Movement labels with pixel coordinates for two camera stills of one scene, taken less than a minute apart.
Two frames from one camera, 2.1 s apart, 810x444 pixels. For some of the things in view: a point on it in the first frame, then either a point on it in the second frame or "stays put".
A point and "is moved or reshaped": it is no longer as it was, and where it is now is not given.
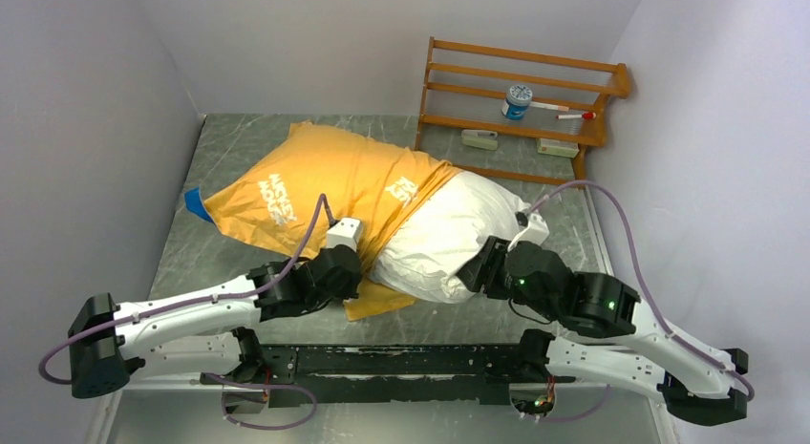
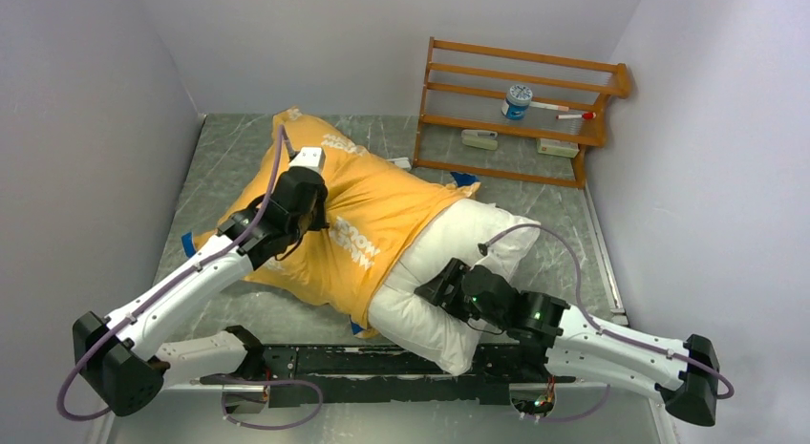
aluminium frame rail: x=211 y=384 stays put
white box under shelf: x=557 y=147 stays put
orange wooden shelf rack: x=549 y=97 stays put
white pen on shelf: x=549 y=106 stays put
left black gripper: x=350 y=288 -> x=319 y=220
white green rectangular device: x=485 y=139 stays put
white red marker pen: x=588 y=116 stays put
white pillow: x=424 y=258 is moved or reshaped
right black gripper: x=485 y=267 -> x=434 y=289
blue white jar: x=518 y=101 stays put
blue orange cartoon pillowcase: x=272 y=199 is moved or reshaped
